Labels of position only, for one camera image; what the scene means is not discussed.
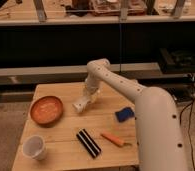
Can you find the orange ceramic bowl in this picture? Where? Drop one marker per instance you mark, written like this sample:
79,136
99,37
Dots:
46,110

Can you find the black box on right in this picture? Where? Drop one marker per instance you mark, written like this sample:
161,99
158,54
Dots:
177,60

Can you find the metal shelf rack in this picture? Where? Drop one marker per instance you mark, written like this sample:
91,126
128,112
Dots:
41,41

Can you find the white plastic bottle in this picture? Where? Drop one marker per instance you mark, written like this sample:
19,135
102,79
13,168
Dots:
81,103

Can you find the cluttered tray on shelf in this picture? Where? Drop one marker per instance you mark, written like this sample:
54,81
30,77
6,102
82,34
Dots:
113,7

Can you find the orange handled tool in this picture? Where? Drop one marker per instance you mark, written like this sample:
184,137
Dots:
114,139

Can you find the black striped rectangular box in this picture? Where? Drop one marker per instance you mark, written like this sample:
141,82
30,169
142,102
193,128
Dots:
90,145

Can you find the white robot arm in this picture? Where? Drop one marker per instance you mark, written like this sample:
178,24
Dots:
159,136

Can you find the blue sponge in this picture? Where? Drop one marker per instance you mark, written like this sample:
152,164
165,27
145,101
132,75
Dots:
124,114

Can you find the wooden table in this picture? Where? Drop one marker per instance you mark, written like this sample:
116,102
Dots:
64,151

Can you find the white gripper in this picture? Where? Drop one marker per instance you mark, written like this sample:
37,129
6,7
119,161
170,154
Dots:
91,86

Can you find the translucent plastic cup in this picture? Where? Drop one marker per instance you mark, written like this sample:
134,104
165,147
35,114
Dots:
34,148

